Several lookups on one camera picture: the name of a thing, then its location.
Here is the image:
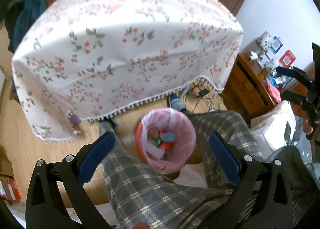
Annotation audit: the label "light blue plastic lid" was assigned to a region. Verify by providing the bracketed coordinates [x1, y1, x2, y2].
[161, 131, 177, 143]

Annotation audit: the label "pink trash bag liner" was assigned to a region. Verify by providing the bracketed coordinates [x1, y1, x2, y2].
[140, 108, 196, 174]

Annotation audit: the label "orange trash bin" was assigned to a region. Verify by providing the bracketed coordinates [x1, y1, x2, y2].
[135, 122, 148, 163]

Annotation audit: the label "red white card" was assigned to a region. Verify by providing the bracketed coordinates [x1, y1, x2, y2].
[279, 50, 296, 68]

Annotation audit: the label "blue white card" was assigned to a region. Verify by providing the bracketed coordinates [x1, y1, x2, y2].
[270, 36, 283, 54]

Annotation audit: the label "white plastic bag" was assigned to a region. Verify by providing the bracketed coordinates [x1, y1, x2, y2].
[249, 101, 296, 154]

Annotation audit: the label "wooden side table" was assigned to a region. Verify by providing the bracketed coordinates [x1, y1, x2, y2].
[220, 52, 277, 124]

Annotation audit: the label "orange white cardboard box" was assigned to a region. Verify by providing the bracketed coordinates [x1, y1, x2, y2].
[0, 175, 21, 201]

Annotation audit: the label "floral ceramic mug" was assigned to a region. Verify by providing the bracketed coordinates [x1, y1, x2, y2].
[255, 31, 274, 53]

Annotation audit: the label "plaid trouser right leg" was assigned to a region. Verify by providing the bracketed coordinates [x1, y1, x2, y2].
[184, 110, 265, 191]

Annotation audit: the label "plaid trouser leg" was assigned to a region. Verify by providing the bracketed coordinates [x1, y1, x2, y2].
[184, 110, 265, 191]
[98, 121, 226, 229]

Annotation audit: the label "black power adapter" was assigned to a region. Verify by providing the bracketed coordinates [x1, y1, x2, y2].
[199, 89, 210, 97]

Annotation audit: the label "plaid trouser left leg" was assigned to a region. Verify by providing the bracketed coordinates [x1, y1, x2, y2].
[98, 121, 226, 229]

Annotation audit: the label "dark slipper left foot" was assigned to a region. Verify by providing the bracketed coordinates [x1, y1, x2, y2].
[99, 117, 119, 130]

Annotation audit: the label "blue slipper right foot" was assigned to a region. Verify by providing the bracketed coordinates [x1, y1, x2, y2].
[167, 93, 186, 112]

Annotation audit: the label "red snack wrapper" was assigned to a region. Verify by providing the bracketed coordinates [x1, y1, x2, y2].
[159, 130, 176, 151]

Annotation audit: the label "green snack wrapper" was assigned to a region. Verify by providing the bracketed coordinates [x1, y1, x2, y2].
[150, 139, 162, 148]

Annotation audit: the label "floral white tablecloth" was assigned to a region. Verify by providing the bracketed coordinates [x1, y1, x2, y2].
[12, 0, 243, 141]

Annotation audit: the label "dark blue clothing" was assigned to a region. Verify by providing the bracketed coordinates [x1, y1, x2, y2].
[5, 0, 47, 53]

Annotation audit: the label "black cables on floor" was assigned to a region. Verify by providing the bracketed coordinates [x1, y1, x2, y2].
[181, 79, 226, 112]

